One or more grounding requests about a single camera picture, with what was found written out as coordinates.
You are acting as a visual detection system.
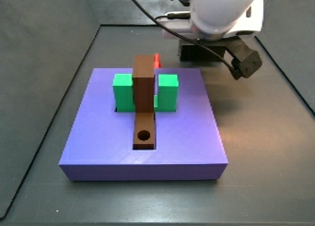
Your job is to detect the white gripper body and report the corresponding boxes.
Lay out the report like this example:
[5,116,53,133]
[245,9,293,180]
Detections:
[160,0,262,41]

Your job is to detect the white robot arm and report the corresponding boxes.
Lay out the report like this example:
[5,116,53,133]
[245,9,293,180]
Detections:
[157,0,262,41]

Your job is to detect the black angled fixture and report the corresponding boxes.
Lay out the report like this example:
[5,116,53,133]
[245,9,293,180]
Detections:
[178,40,225,62]

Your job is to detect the red peg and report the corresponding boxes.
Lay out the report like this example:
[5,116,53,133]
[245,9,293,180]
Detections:
[153,54,161,68]

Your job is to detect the green U-shaped block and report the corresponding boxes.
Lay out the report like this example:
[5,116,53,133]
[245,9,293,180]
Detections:
[111,74,180,112]

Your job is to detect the purple base block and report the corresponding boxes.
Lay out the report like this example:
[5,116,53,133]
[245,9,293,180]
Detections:
[58,68,228,181]

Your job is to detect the black cable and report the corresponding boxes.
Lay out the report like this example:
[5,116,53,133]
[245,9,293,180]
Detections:
[121,0,244,80]

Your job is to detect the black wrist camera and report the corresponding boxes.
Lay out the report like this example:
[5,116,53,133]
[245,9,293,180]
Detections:
[224,37,261,79]

